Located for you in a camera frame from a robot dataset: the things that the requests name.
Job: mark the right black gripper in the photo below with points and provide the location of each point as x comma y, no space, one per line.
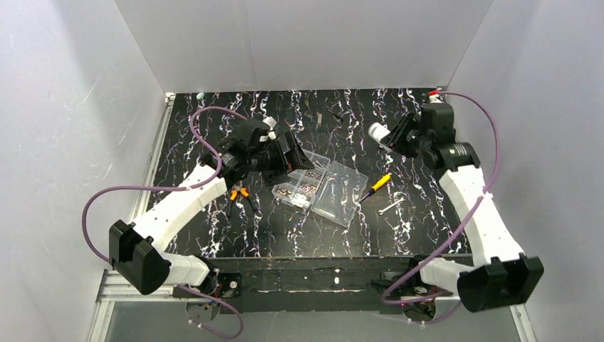
405,137

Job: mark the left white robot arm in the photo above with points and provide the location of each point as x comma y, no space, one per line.
137,249

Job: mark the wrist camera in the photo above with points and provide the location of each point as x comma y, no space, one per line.
435,96
271,122

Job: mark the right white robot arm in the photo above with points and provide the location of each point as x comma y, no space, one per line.
501,273

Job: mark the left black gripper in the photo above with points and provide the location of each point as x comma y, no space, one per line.
281,154

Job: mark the yellow handled screwdriver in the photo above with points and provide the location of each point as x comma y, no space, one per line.
373,189

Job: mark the clear plastic parts box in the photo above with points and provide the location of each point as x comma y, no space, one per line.
331,190

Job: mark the aluminium frame rail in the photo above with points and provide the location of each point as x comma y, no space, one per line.
115,288

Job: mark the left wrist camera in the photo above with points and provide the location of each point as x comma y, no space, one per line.
271,122

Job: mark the white remote control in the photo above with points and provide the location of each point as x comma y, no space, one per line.
378,133

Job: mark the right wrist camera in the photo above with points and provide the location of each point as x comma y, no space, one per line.
435,96

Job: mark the small silver wrench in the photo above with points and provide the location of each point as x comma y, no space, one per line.
390,206

